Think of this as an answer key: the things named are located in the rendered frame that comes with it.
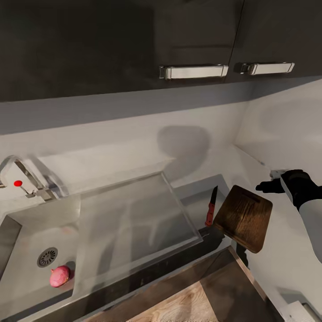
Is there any vidalia onion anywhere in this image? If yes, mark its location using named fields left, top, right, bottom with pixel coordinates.
left=50, top=266, right=71, bottom=288

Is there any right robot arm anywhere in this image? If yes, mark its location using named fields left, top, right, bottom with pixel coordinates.
left=255, top=169, right=322, bottom=263

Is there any cutting board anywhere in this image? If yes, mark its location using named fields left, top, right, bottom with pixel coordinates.
left=214, top=185, right=273, bottom=252

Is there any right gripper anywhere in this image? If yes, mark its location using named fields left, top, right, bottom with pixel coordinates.
left=255, top=180, right=284, bottom=194

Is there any parer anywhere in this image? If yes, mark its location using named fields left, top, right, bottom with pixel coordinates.
left=205, top=186, right=218, bottom=226

